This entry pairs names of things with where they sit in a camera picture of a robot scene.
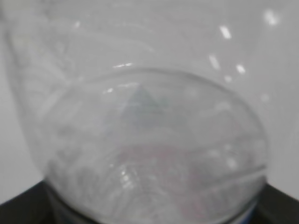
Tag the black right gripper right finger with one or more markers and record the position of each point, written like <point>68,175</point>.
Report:
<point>276,207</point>

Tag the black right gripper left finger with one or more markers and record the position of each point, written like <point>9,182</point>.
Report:
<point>30,207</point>

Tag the clear plastic water bottle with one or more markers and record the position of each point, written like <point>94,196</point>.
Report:
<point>154,111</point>

